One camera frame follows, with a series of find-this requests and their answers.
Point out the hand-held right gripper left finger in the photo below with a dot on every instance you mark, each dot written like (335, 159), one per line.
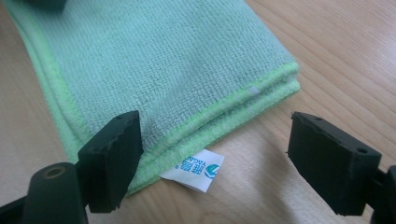
(112, 161)

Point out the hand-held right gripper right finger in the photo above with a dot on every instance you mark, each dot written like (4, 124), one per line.
(333, 165)

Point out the green microfibre cloth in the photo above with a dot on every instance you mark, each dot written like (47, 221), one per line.
(162, 71)

